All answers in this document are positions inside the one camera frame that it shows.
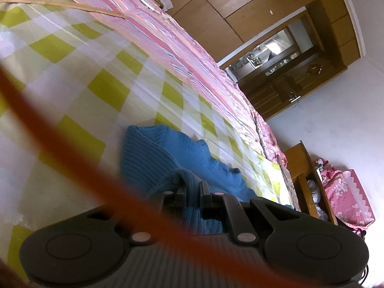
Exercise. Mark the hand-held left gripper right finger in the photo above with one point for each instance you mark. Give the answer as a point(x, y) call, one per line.
point(205, 198)

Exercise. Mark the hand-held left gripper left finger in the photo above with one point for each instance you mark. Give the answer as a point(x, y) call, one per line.
point(181, 196)

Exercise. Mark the blue yellow striped knit sweater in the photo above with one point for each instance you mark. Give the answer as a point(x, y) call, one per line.
point(150, 156)

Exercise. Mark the wooden bedside shelf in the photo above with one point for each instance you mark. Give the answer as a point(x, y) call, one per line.
point(295, 162)

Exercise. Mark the white plastic bag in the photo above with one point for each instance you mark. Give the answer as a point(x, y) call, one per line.
point(315, 195)

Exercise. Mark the brown wooden door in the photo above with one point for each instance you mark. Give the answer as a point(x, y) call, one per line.
point(270, 96)

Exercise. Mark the pink striped quilt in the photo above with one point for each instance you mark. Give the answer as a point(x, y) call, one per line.
point(180, 45)

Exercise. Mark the yellow white checked bed sheet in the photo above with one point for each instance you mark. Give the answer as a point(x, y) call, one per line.
point(90, 66)

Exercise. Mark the wooden wardrobe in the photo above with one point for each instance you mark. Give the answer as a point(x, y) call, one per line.
point(240, 0)

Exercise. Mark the thin wooden stick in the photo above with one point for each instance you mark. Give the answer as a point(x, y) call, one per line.
point(60, 4)

